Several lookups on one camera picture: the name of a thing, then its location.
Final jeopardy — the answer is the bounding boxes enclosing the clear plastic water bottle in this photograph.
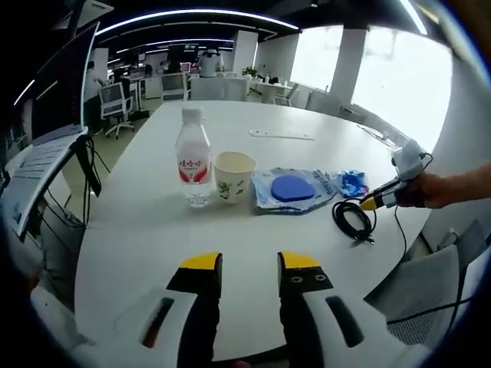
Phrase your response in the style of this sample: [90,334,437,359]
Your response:
[175,107,213,209]

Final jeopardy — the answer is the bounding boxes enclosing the thin cable on tabletop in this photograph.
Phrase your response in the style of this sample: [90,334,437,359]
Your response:
[358,123,404,150]

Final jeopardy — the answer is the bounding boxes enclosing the printed paper cup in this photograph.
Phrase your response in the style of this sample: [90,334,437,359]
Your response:
[213,150,257,205]

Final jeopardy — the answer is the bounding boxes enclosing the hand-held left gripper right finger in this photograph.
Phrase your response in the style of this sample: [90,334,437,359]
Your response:
[276,251,419,368]

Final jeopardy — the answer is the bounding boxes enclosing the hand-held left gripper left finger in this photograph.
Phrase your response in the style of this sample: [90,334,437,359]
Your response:
[72,251,224,368]

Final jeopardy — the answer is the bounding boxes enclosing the person's right hand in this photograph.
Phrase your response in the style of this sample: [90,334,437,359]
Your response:
[400,173,443,210]

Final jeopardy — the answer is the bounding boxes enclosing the white office chair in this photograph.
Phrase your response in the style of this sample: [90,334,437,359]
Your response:
[98,81,136,140]

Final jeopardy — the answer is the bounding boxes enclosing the laptop on stand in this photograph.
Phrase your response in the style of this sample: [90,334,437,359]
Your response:
[10,21,101,238]

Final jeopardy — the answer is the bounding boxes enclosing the clear bag with blue pad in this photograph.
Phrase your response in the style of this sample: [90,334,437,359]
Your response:
[250,166,339,215]

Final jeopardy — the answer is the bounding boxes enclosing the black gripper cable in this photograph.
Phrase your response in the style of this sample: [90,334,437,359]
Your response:
[386,205,491,327]

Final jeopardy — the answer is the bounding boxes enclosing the blue tissue pack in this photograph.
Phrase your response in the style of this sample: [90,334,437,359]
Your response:
[332,168,371,199]

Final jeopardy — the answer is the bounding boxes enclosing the white tabletop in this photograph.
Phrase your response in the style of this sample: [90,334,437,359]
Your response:
[74,100,433,363]

